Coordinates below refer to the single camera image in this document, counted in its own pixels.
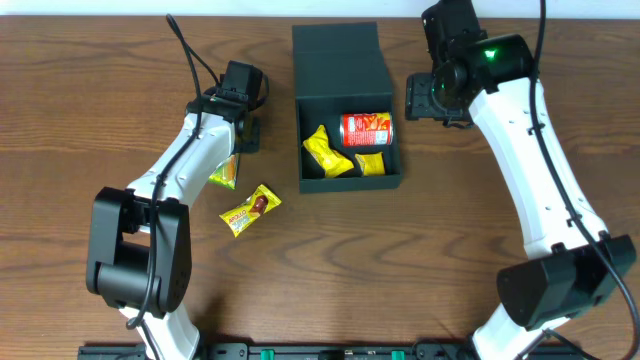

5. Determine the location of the yellow peanut snack packet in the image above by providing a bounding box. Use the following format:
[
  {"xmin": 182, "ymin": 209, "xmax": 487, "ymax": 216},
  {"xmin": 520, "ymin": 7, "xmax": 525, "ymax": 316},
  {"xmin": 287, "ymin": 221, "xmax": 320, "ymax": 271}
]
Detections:
[{"xmin": 303, "ymin": 125, "xmax": 354, "ymax": 178}]

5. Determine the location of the red snack can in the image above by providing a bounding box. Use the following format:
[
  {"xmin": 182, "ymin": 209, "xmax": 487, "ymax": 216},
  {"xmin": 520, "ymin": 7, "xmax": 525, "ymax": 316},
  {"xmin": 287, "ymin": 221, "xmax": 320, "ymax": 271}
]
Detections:
[{"xmin": 339, "ymin": 112, "xmax": 394, "ymax": 147}]

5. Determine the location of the small yellow snack packet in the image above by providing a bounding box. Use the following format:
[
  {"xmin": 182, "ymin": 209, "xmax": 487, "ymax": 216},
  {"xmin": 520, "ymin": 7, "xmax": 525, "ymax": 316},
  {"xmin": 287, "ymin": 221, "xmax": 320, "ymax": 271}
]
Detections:
[{"xmin": 355, "ymin": 152, "xmax": 386, "ymax": 177}]

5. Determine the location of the black box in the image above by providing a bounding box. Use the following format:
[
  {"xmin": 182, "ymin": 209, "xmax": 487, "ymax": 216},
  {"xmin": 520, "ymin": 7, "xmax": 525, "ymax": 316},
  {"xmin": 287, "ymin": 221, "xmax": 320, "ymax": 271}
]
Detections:
[{"xmin": 292, "ymin": 22, "xmax": 403, "ymax": 193}]

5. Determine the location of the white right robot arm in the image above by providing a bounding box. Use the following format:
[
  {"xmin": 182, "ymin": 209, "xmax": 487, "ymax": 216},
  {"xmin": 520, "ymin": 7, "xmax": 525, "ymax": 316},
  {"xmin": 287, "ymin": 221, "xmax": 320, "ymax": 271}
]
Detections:
[{"xmin": 406, "ymin": 31, "xmax": 639, "ymax": 359}]

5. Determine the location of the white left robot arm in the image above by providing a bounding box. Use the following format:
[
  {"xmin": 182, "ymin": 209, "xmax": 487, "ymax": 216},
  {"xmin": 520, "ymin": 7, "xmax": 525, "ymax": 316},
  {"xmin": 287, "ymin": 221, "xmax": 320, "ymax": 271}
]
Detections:
[{"xmin": 86, "ymin": 87, "xmax": 266, "ymax": 359}]

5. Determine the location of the green orange snack bar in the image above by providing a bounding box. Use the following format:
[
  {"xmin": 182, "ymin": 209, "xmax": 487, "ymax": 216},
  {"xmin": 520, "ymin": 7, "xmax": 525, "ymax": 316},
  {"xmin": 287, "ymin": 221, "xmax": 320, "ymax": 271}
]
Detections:
[{"xmin": 208, "ymin": 154, "xmax": 239, "ymax": 190}]

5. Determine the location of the yellow Apollo cake packet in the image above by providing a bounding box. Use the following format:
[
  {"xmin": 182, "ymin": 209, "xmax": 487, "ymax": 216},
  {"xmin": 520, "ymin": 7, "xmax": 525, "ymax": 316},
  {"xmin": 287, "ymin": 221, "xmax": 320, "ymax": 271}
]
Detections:
[{"xmin": 220, "ymin": 184, "xmax": 281, "ymax": 237}]

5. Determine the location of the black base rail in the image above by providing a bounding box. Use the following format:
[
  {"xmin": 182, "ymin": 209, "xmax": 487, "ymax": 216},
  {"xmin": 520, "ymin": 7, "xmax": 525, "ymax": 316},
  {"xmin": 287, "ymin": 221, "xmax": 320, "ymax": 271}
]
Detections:
[{"xmin": 77, "ymin": 341, "xmax": 583, "ymax": 360}]

